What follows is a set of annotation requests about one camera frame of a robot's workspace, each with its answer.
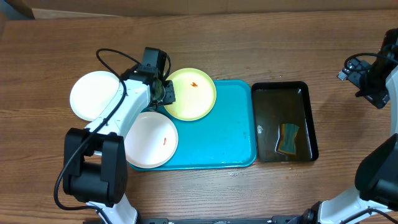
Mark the black water basin tray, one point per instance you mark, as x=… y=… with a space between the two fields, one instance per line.
x=275 y=103

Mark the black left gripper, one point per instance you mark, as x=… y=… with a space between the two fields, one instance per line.
x=171 y=96

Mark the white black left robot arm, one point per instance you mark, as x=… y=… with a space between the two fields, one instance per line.
x=95 y=166

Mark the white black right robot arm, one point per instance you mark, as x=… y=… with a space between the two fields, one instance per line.
x=375 y=186

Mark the cream white plate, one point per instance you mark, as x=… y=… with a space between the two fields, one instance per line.
x=92 y=93

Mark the yellow green plate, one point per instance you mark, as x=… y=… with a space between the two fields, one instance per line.
x=195 y=94

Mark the green yellow sponge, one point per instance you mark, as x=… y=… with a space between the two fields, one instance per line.
x=286 y=139

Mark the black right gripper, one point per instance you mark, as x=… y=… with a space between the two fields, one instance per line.
x=354 y=77

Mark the pinkish white plate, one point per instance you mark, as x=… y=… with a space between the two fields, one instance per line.
x=151 y=141

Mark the teal plastic tray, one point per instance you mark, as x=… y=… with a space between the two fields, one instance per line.
x=224 y=138

